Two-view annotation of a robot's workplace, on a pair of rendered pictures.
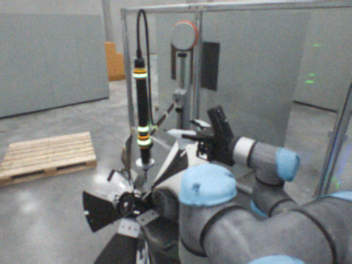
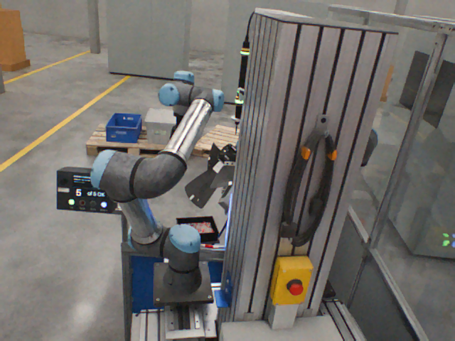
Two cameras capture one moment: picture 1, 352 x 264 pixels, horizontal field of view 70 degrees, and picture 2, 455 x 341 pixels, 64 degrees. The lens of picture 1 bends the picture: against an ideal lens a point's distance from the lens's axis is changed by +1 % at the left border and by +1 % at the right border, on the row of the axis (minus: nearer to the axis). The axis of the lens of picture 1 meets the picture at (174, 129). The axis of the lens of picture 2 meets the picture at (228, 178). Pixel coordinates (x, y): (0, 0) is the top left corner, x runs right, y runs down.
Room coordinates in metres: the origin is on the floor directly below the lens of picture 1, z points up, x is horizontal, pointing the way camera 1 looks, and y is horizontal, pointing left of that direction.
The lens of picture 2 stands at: (-0.67, -1.05, 2.07)
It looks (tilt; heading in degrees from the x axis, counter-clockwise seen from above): 27 degrees down; 38
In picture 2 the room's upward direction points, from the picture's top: 7 degrees clockwise
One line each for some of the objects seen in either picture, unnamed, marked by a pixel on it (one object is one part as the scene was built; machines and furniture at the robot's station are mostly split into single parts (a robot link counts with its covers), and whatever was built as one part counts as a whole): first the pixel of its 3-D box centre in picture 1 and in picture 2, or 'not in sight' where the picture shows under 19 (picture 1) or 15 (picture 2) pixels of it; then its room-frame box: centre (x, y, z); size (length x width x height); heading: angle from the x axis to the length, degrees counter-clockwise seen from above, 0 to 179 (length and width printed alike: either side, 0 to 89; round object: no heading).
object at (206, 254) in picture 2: not in sight; (207, 252); (0.51, -0.05, 0.82); 0.90 x 0.04 x 0.08; 131
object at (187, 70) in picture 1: (181, 177); not in sight; (1.54, -0.06, 0.90); 0.08 x 0.06 x 1.80; 76
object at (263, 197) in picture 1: (269, 196); not in sight; (0.54, -0.25, 1.54); 0.11 x 0.08 x 0.11; 12
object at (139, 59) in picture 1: (142, 115); (242, 82); (0.84, 0.11, 1.66); 0.04 x 0.04 x 0.46
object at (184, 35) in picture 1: (184, 36); not in sight; (1.54, -0.06, 1.88); 0.16 x 0.07 x 0.16; 76
